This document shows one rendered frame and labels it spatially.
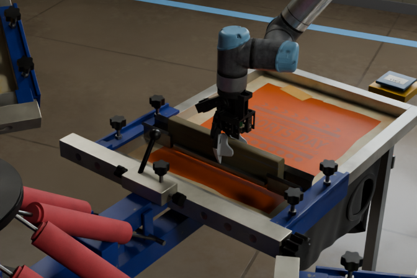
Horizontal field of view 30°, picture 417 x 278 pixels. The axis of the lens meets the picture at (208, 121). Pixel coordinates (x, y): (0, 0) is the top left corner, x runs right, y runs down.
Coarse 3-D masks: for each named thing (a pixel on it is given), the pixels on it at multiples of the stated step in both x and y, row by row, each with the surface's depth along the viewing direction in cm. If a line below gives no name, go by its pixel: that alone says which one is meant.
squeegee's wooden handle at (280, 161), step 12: (168, 120) 209; (180, 120) 208; (180, 132) 208; (192, 132) 205; (204, 132) 203; (180, 144) 210; (192, 144) 207; (204, 144) 204; (228, 144) 199; (240, 144) 198; (228, 156) 200; (240, 156) 198; (252, 156) 195; (264, 156) 193; (276, 156) 193; (240, 168) 199; (252, 168) 197; (264, 168) 194; (276, 168) 191
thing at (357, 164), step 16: (288, 80) 254; (304, 80) 250; (320, 80) 248; (208, 96) 237; (336, 96) 245; (352, 96) 241; (368, 96) 238; (384, 96) 238; (192, 112) 232; (384, 112) 236; (400, 112) 233; (416, 112) 229; (400, 128) 221; (128, 144) 212; (144, 144) 218; (368, 144) 213; (384, 144) 213; (352, 160) 205; (368, 160) 207; (352, 176) 202; (208, 192) 191
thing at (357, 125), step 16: (320, 112) 236; (336, 112) 236; (352, 112) 236; (352, 128) 227; (368, 128) 227; (336, 144) 219; (352, 144) 219; (288, 160) 211; (320, 160) 212; (224, 176) 204; (224, 192) 197; (240, 192) 197; (256, 192) 197; (272, 192) 197; (272, 208) 191
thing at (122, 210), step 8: (120, 200) 178; (128, 200) 178; (136, 200) 178; (144, 200) 178; (112, 208) 175; (120, 208) 175; (128, 208) 175; (136, 208) 176; (144, 208) 177; (152, 208) 179; (160, 208) 182; (104, 216) 173; (112, 216) 173; (120, 216) 173; (128, 216) 173; (136, 216) 175; (136, 224) 176
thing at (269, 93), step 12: (264, 96) 245; (276, 96) 245; (288, 96) 245; (288, 108) 238; (300, 108) 238; (312, 108) 238; (156, 156) 212; (168, 156) 212; (180, 156) 212; (180, 168) 207; (192, 168) 207; (204, 168) 207; (216, 168) 207; (192, 180) 202; (204, 180) 202
